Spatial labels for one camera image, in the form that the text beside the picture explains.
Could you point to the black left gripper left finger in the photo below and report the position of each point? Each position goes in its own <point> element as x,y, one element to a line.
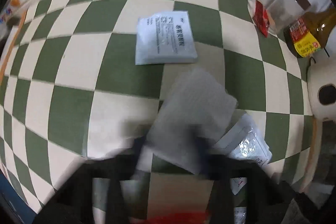
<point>73,201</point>

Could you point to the small red sauce packet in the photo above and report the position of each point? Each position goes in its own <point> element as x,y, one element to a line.
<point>261,19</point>

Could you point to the colourful wall sticker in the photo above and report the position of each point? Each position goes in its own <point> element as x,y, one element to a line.
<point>10,7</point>

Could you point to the silver medicine sachet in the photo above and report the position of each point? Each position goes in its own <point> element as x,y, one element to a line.
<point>165,38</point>

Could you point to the green white checkered tablecloth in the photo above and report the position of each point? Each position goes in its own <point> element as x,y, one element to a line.
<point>71,88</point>

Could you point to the white electric kettle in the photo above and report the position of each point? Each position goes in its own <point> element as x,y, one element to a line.
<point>321,89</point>

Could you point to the brown sauce bottle yellow label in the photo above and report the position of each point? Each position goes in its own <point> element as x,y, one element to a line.
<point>310,32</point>

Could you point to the white foam wrap packet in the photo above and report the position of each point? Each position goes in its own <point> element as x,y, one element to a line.
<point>197,105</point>

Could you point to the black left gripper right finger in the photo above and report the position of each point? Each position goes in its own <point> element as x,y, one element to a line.
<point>266,201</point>

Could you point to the clear white plastic sachet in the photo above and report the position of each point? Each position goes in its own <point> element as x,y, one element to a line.
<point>243,141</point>

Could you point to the clear jar brown lid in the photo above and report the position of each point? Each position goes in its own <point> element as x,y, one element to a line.
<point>281,13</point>

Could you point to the red flat package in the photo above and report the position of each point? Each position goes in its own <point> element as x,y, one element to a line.
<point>187,217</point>

